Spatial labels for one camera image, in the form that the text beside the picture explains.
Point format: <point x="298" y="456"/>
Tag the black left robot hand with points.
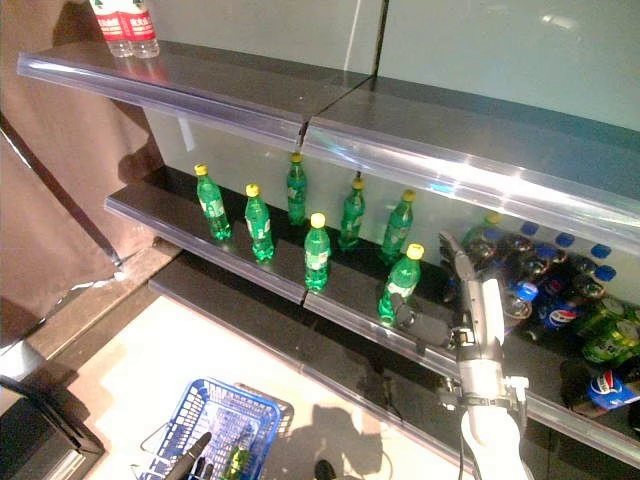
<point x="190" y="462"/>

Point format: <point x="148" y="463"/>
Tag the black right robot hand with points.
<point x="480" y="360"/>

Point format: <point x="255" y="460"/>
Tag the blue plastic shopping basket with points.
<point x="200" y="395"/>

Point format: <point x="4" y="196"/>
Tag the green drink can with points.
<point x="612" y="306"/>
<point x="625" y="332"/>

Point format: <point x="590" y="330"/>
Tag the black side base shelf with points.
<point x="40" y="440"/>

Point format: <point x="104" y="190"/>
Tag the black low base shelf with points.
<point x="280" y="330"/>

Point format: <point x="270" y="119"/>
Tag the dark stone plinth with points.
<point x="100" y="310"/>

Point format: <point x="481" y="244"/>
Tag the brown curtain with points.
<point x="60" y="150"/>

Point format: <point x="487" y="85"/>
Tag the clear water bottle red label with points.
<point x="142" y="25"/>
<point x="112" y="25"/>

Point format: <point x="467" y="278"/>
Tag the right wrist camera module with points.
<point x="517" y="392"/>

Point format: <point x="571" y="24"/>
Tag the black shelf board clear rail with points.
<point x="287" y="260"/>
<point x="225" y="80"/>
<point x="475" y="135"/>
<point x="360" y="295"/>

